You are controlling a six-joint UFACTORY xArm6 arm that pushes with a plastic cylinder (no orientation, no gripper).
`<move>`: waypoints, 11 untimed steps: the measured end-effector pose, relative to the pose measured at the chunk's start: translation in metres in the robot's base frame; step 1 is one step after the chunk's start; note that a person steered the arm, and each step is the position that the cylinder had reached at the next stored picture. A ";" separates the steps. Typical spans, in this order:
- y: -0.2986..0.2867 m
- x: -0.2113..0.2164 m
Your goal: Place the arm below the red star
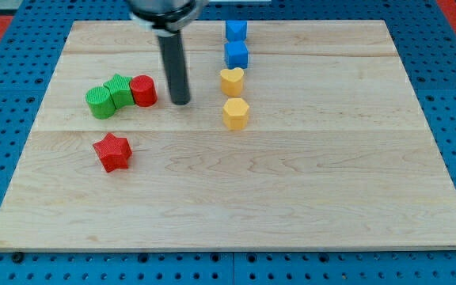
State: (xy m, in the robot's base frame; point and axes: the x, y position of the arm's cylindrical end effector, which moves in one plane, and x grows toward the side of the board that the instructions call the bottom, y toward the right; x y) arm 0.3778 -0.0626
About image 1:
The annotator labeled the red star block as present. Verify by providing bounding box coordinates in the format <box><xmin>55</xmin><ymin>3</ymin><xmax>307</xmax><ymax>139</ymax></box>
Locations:
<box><xmin>93</xmin><ymin>133</ymin><xmax>132</xmax><ymax>173</ymax></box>

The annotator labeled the green star block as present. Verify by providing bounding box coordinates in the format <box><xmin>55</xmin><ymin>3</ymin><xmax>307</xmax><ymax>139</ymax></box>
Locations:
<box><xmin>103</xmin><ymin>74</ymin><xmax>135</xmax><ymax>109</ymax></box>

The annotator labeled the yellow hexagon block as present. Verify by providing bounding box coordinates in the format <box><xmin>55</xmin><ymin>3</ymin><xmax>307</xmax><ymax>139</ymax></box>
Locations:
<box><xmin>222</xmin><ymin>97</ymin><xmax>249</xmax><ymax>131</ymax></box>

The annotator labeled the yellow heart block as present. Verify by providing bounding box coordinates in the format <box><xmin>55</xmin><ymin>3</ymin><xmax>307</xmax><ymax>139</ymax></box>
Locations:
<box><xmin>219</xmin><ymin>67</ymin><xmax>245</xmax><ymax>97</ymax></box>

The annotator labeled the wooden board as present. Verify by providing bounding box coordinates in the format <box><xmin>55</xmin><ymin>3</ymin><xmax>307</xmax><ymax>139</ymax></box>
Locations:
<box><xmin>0</xmin><ymin>20</ymin><xmax>456</xmax><ymax>253</ymax></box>

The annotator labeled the blue cube block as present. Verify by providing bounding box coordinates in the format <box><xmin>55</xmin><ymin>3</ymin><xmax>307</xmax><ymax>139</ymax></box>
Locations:
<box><xmin>224</xmin><ymin>41</ymin><xmax>249</xmax><ymax>69</ymax></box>

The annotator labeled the red cylinder block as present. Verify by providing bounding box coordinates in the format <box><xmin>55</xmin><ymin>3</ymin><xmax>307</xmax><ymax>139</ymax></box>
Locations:
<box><xmin>130</xmin><ymin>74</ymin><xmax>158</xmax><ymax>107</ymax></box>

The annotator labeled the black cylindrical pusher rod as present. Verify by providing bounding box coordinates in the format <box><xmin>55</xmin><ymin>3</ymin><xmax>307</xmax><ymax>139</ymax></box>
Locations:
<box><xmin>158</xmin><ymin>32</ymin><xmax>191</xmax><ymax>105</ymax></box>

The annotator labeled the blue triangle block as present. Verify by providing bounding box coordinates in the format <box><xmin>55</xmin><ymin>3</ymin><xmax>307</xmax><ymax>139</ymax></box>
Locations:
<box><xmin>225</xmin><ymin>20</ymin><xmax>248</xmax><ymax>42</ymax></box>

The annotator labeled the green cylinder block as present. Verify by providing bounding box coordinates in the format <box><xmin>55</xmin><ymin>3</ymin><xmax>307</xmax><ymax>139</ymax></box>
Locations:
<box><xmin>85</xmin><ymin>86</ymin><xmax>116</xmax><ymax>120</ymax></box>

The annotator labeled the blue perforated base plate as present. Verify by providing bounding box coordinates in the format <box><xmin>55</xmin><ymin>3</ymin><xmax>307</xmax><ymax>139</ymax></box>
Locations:
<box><xmin>0</xmin><ymin>0</ymin><xmax>456</xmax><ymax>284</ymax></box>

